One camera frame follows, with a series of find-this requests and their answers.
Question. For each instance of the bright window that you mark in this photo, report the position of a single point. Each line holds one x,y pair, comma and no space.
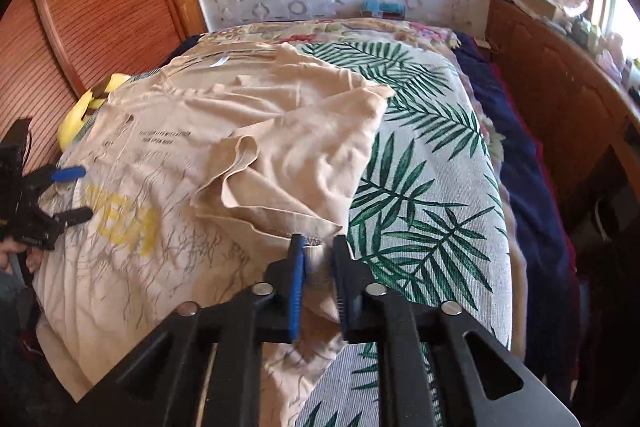
616,2

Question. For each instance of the row of small bottles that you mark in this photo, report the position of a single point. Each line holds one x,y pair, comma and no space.
607,47

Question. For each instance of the navy blue blanket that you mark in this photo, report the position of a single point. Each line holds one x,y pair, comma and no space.
530,187

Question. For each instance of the person's left hand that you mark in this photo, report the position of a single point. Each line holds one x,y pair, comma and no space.
33,262

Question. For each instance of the yellow plush toy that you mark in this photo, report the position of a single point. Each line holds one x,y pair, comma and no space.
89,109

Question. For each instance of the beige printed t-shirt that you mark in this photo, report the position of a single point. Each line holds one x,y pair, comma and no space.
200,177

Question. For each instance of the wooden wardrobe door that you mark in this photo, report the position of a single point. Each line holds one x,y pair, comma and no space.
80,22

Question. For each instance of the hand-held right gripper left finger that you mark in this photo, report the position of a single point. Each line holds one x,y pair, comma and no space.
298,287

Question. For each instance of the cardboard box with floral paper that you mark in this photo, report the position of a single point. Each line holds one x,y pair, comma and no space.
542,2

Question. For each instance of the leaf print blanket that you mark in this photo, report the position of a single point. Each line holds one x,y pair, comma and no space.
430,207

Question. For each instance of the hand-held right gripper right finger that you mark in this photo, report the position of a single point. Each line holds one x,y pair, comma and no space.
344,297

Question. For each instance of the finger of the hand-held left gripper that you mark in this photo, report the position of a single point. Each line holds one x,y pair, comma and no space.
70,217
66,174

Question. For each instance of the wooden sideboard cabinet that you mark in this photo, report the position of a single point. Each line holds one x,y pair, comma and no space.
565,97

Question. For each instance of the blue plastic toy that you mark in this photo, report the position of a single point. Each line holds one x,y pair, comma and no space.
381,6

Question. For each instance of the floral quilt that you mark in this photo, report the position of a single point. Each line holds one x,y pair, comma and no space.
395,32

